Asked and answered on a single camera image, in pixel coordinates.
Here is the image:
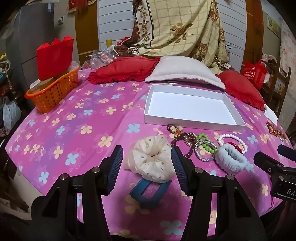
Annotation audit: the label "white shallow box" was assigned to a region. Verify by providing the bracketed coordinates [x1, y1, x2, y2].
[144, 84, 246, 133]

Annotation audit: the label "red paper bag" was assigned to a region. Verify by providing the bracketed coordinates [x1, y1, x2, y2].
[36, 36, 74, 80]

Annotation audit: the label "silver rhinestone bracelet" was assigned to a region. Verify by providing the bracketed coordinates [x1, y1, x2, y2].
[195, 140, 218, 162]

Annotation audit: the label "pale blue plastic bag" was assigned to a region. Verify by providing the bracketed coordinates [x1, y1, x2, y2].
[2, 96, 21, 129]

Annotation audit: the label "beige floral blanket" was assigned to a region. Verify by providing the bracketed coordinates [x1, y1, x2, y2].
[114, 0, 230, 75]

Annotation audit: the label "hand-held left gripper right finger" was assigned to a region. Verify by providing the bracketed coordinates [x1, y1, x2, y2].
[171, 146, 255, 223]

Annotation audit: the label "red fringed hanging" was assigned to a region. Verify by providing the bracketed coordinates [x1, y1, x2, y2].
[67, 0, 97, 13]

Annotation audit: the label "cardboard box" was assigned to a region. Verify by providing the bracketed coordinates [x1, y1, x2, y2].
[30, 77, 57, 90]

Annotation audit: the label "light blue scrunchie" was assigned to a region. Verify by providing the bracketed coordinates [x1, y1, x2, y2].
[215, 144, 255, 175]

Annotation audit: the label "white paper sheet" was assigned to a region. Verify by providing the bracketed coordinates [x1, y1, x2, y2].
[264, 104, 278, 124]

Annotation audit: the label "wooden chair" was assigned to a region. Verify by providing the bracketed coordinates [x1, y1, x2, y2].
[262, 53, 292, 126]

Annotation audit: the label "framed wall picture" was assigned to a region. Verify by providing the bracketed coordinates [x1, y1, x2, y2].
[266, 14, 281, 35]

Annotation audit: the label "white bead bracelet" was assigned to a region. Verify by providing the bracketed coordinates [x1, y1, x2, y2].
[217, 134, 248, 153]

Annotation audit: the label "grey refrigerator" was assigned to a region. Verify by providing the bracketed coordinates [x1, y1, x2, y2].
[6, 3, 77, 93]

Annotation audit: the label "clear plastic bags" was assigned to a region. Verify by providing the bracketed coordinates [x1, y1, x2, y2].
[82, 47, 118, 69]

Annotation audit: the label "orange plastic basket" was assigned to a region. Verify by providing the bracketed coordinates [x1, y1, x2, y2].
[25, 67, 80, 113]

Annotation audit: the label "pink floral curtain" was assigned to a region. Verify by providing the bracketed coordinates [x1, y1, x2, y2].
[280, 19, 296, 79]

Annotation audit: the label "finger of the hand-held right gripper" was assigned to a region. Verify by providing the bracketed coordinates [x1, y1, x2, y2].
[254, 152, 287, 171]
[277, 144, 296, 156]

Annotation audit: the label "green bead bracelet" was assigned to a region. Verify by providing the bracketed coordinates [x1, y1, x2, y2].
[198, 133, 216, 154]

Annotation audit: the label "red tote bag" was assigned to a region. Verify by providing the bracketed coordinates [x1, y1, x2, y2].
[242, 60, 267, 89]

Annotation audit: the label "white pillow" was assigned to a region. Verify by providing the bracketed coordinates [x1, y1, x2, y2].
[145, 56, 226, 90]

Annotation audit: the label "blue hair claw clip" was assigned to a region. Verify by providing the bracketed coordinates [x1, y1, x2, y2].
[129, 178, 172, 209]

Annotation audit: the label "pale bead bracelet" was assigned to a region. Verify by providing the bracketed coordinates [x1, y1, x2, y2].
[184, 132, 200, 147]

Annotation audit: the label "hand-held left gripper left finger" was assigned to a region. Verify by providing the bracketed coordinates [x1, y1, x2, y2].
[44, 145, 124, 223]

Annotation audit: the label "red snack packet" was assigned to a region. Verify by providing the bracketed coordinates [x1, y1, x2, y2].
[265, 120, 287, 141]

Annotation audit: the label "brown hair tie with charm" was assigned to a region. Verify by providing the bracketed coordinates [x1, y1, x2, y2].
[167, 124, 183, 137]

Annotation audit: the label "brown bead bracelet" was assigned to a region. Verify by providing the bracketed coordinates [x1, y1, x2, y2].
[172, 132, 197, 158]

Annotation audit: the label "pink floral bedsheet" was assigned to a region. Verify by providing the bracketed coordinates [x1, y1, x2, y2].
[5, 68, 289, 239]

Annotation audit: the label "red bead bracelet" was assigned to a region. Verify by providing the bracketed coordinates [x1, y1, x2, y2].
[227, 141, 243, 154]

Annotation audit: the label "red ruffled pillow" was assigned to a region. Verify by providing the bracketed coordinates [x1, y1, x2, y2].
[216, 70, 265, 110]
[88, 57, 161, 85]

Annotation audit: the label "cream dotted scrunchie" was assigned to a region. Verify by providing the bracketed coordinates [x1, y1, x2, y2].
[122, 136, 175, 181]

